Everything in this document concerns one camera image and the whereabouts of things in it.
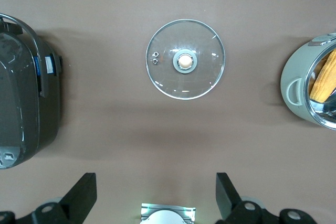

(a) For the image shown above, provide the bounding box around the yellow corn cob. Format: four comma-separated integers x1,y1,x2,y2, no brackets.
309,49,336,103

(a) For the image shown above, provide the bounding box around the grey electric cooking pot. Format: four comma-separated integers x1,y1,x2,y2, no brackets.
280,32,336,131

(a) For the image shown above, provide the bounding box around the black rice cooker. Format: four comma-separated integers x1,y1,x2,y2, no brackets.
0,12,65,169

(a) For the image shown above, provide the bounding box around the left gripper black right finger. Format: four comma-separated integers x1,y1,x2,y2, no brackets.
212,173,316,224

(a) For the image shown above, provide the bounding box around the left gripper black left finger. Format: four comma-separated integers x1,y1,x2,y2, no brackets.
0,173,97,224

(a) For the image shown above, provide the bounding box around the round glass pot lid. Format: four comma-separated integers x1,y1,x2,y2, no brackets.
145,18,226,101

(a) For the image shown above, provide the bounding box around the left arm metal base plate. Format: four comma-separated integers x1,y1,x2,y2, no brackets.
140,202,196,224

